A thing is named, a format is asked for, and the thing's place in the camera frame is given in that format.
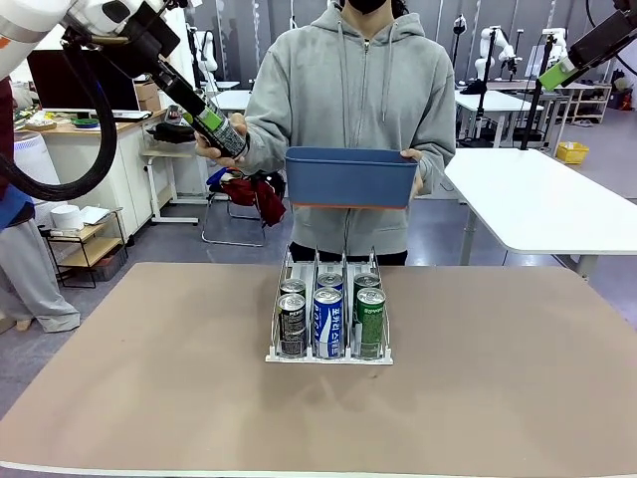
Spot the person in grey hoodie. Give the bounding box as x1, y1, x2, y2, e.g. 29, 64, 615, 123
243, 0, 457, 268

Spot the person's left forearm grey sleeve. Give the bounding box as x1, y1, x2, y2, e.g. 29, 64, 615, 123
417, 143, 457, 198

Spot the white cylinder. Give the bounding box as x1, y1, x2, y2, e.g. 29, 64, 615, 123
50, 204, 84, 231

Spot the person in dark red shirt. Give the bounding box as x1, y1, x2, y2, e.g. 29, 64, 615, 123
0, 77, 81, 334

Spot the metal frame chair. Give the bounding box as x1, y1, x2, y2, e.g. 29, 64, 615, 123
201, 191, 268, 249

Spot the red jacket pile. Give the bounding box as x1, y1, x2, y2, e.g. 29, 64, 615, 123
207, 166, 289, 229

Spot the black wire side shelf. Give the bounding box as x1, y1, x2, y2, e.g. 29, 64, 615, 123
42, 208, 128, 290

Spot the white air purifier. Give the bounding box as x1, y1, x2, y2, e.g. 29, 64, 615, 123
13, 131, 66, 205

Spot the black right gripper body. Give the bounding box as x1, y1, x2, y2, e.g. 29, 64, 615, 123
568, 8, 637, 69

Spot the black beverage can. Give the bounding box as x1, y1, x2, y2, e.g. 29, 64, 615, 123
279, 278, 308, 299
191, 113, 250, 161
277, 293, 308, 358

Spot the white wire can dispenser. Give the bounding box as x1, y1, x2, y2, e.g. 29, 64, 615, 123
265, 244, 396, 364

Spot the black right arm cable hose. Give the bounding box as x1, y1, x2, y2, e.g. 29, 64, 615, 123
585, 0, 637, 77

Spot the yellow plastic bin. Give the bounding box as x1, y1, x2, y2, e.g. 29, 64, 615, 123
555, 141, 591, 166

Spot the blue plastic storage bin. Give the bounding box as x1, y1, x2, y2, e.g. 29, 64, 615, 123
284, 146, 419, 210

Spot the large white table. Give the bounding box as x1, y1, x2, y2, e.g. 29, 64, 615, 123
440, 147, 637, 280

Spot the white stand side table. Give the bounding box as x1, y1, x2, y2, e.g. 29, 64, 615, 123
141, 148, 200, 226

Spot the person's right hand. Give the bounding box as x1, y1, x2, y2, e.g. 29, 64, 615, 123
194, 113, 249, 169

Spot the green beverage can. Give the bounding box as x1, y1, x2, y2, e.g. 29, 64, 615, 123
355, 287, 387, 359
352, 272, 382, 300

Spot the black computer monitor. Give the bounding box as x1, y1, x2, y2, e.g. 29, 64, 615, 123
27, 49, 140, 112

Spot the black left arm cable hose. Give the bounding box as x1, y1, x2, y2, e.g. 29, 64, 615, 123
0, 29, 119, 202

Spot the black tripod stand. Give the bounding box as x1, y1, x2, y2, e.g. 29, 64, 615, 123
520, 30, 558, 151

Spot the person's left hand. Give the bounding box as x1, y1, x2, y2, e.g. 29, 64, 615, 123
400, 147, 425, 195

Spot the black face mask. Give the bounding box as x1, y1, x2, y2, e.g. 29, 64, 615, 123
346, 0, 387, 15

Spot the person's right forearm grey sleeve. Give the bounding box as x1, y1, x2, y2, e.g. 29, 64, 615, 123
243, 114, 280, 175

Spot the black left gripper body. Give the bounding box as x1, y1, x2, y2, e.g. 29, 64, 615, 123
111, 0, 181, 77

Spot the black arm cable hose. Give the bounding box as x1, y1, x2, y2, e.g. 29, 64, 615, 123
585, 0, 637, 77
0, 29, 119, 202

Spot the black bag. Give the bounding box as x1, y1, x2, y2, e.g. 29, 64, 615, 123
147, 121, 198, 143

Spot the low cardboard box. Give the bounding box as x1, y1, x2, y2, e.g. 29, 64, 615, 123
134, 79, 163, 112

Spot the white background table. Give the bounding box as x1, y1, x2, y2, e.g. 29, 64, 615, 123
211, 89, 255, 119
453, 89, 546, 149

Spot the white desk wooden top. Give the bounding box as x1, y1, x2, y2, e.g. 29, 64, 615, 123
14, 109, 168, 240

